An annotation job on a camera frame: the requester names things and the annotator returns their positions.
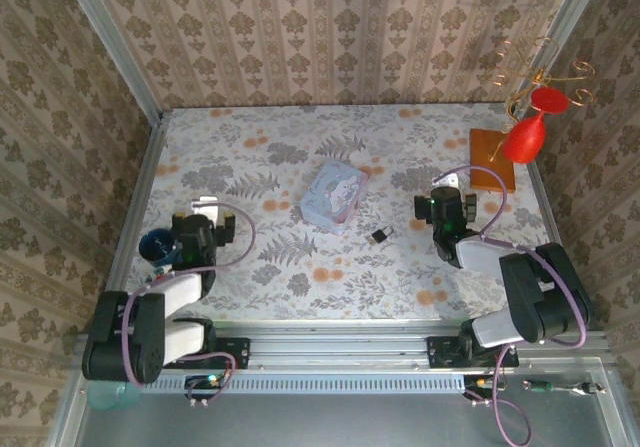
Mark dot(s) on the pastel cartoon tin box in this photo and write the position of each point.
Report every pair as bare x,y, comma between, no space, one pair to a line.
332,192

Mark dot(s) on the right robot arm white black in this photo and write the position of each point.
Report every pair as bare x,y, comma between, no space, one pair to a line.
530,292

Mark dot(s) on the dark blue mug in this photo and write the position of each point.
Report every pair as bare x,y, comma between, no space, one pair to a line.
157,249

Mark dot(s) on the wooden base board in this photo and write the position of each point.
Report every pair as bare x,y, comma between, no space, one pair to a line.
487,167

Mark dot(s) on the red plastic goblet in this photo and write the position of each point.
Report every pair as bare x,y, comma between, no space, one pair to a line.
525,139

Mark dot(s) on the floral tablecloth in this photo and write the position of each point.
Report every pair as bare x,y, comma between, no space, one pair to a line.
250,132

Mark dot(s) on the small circuit board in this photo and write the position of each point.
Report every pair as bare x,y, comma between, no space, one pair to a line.
482,384
202,382

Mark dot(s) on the teal plastic cup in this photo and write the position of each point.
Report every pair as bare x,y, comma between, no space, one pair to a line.
110,398

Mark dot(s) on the small green connector lead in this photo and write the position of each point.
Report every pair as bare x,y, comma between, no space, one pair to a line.
537,386

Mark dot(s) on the aluminium side rail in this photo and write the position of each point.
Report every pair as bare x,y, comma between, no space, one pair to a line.
550,217
145,177

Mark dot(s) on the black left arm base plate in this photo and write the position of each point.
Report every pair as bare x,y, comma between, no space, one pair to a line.
235,352

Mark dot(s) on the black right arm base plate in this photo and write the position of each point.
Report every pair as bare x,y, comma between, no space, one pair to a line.
442,354

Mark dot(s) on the aluminium front frame rail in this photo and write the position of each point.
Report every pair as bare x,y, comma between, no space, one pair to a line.
340,347

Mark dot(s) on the aluminium corner post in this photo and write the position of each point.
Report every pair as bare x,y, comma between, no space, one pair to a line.
575,12
110,47

